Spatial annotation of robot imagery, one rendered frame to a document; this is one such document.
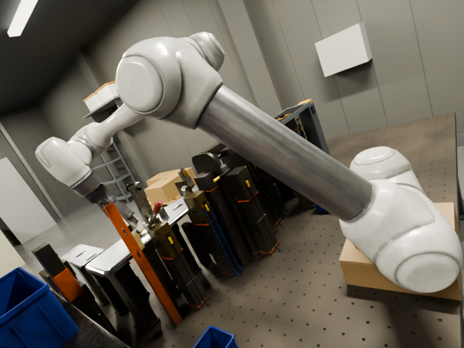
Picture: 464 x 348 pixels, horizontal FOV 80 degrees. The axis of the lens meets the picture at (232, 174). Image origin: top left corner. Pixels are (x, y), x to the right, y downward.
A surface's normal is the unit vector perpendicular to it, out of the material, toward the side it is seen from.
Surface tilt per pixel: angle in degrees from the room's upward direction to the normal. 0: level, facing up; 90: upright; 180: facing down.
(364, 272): 90
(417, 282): 99
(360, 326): 0
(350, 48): 90
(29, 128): 90
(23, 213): 78
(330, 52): 90
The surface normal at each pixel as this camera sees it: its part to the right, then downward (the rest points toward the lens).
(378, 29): -0.55, 0.46
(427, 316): -0.39, -0.88
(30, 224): 0.64, -0.29
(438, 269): -0.11, 0.51
